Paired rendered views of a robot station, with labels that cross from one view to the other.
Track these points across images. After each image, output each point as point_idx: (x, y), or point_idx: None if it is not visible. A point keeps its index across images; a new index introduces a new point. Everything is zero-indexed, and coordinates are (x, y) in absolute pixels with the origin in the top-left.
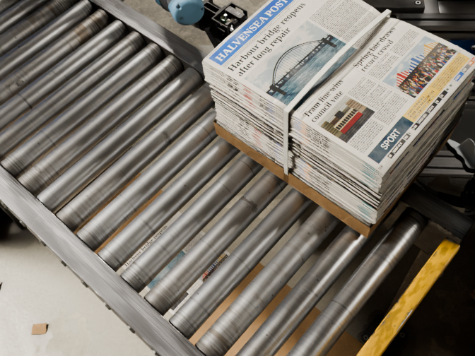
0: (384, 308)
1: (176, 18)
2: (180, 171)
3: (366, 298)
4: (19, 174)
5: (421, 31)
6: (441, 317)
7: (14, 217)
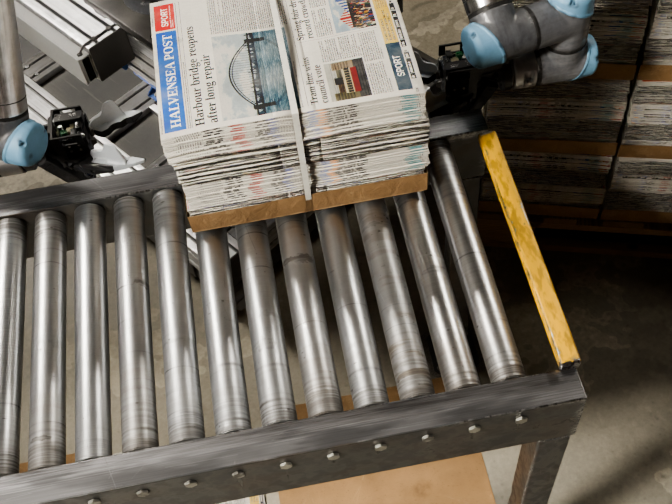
0: (425, 328)
1: (26, 160)
2: (67, 413)
3: (478, 233)
4: (18, 470)
5: None
6: None
7: None
